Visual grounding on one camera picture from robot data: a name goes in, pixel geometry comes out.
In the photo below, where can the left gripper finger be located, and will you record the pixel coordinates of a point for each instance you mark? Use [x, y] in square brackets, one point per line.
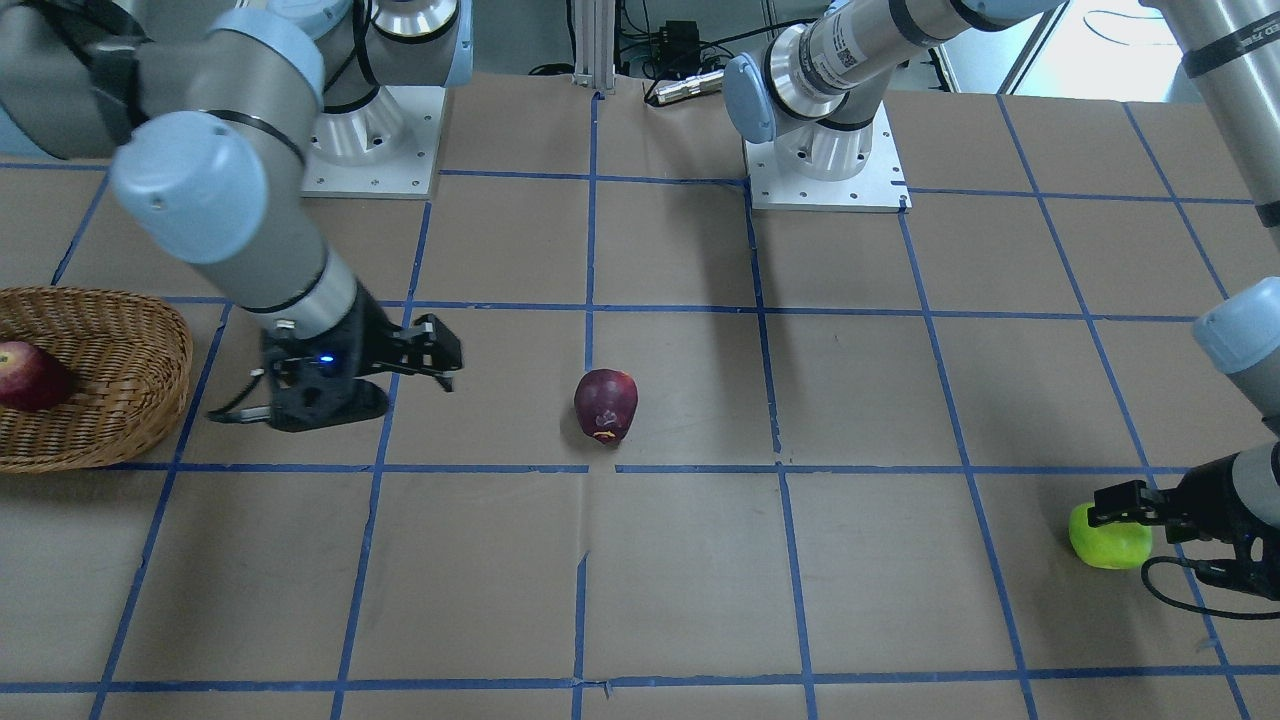
[1135, 502]
[1253, 570]

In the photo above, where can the aluminium frame post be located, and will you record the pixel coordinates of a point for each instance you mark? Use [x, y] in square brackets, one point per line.
[593, 27]

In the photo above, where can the red yellow apple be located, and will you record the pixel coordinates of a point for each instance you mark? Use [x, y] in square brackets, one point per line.
[32, 380]

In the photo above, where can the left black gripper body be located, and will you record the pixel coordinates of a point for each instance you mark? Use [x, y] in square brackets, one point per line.
[1208, 498]

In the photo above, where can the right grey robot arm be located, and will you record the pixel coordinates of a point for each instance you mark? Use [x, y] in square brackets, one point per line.
[209, 112]

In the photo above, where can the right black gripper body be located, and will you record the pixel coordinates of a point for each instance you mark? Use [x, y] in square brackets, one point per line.
[367, 330]

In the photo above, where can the green apple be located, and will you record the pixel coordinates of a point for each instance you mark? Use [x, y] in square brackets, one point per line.
[1116, 546]

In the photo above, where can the dark red apple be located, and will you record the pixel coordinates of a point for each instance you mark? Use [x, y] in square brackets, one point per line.
[605, 403]

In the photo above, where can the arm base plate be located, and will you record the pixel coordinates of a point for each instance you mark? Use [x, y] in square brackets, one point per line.
[821, 169]
[387, 149]

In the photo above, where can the woven wicker basket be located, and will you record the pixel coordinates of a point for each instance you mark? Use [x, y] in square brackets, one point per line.
[131, 357]

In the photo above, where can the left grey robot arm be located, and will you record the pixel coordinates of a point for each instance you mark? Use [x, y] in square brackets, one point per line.
[812, 93]

